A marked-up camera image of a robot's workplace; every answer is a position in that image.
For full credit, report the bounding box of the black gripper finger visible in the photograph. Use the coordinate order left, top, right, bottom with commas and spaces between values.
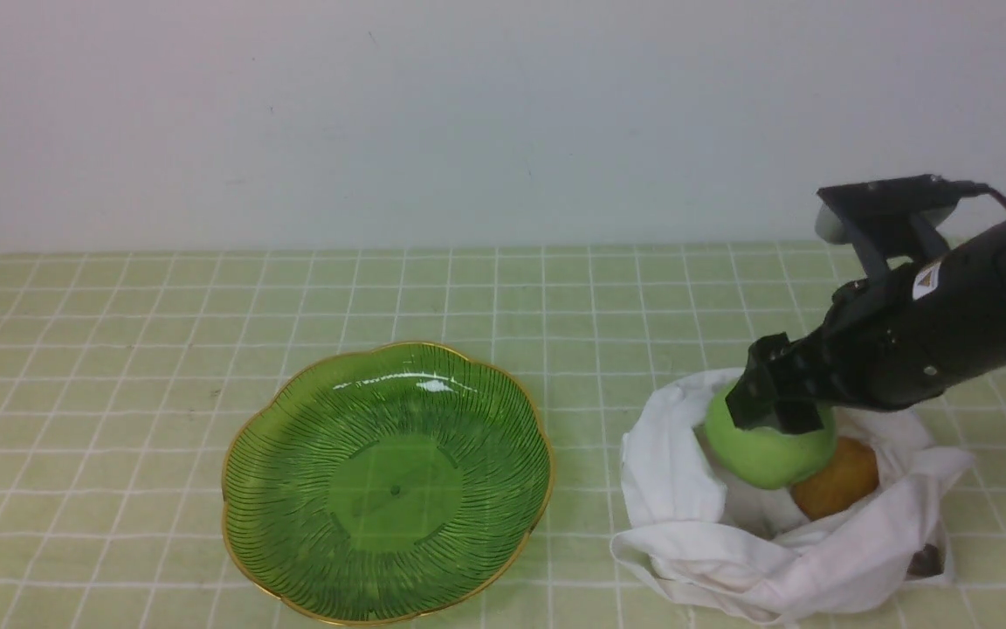
724, 333, 806, 431

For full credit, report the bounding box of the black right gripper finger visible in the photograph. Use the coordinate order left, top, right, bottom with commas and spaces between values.
767, 376, 827, 435

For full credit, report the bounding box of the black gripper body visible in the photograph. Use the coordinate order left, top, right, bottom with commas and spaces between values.
805, 178, 1006, 410

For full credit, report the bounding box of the green mango fruit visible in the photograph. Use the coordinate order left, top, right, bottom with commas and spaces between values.
701, 384, 837, 491

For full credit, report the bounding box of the yellow-brown pear fruit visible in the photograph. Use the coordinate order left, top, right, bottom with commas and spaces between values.
790, 437, 879, 521

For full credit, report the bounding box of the white cloth bag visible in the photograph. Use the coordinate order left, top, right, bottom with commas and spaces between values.
610, 368, 974, 628

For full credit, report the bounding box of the dark fruit under bag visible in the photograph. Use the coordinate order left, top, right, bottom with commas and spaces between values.
906, 544, 945, 580

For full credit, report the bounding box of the green glass plate gold rim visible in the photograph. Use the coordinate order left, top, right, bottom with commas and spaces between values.
221, 342, 555, 626

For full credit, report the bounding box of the green checkered tablecloth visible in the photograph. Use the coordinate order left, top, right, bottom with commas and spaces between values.
0, 238, 1006, 629

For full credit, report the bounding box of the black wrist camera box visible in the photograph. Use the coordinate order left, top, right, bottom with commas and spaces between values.
815, 175, 962, 280

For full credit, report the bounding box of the black camera cable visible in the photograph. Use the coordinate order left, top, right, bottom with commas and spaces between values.
948, 179, 1006, 217

